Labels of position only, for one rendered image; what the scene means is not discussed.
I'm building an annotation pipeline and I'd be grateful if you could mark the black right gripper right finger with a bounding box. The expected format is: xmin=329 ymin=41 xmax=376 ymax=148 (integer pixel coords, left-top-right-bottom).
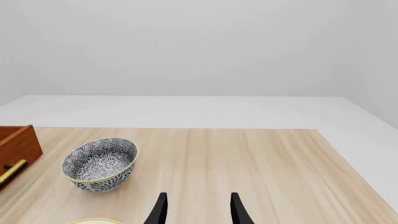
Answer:
xmin=230 ymin=192 xmax=255 ymax=224

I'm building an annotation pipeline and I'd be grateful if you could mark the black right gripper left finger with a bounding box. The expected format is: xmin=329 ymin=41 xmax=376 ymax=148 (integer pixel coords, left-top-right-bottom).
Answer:
xmin=143 ymin=192 xmax=168 ymax=224

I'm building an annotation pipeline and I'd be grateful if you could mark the wooden cabinet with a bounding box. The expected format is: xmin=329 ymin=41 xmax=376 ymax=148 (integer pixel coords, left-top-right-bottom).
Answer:
xmin=0 ymin=124 xmax=44 ymax=192

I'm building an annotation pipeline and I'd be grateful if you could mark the white plate with yellow rim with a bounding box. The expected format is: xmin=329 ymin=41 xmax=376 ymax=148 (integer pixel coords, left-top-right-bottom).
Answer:
xmin=67 ymin=218 xmax=124 ymax=224

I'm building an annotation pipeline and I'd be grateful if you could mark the black white patterned bowl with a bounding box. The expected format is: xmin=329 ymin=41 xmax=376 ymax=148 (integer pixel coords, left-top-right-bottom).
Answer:
xmin=60 ymin=137 xmax=139 ymax=193

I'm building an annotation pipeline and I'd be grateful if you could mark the brass drawer handle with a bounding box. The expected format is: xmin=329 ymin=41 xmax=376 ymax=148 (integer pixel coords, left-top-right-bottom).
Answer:
xmin=0 ymin=159 xmax=29 ymax=184

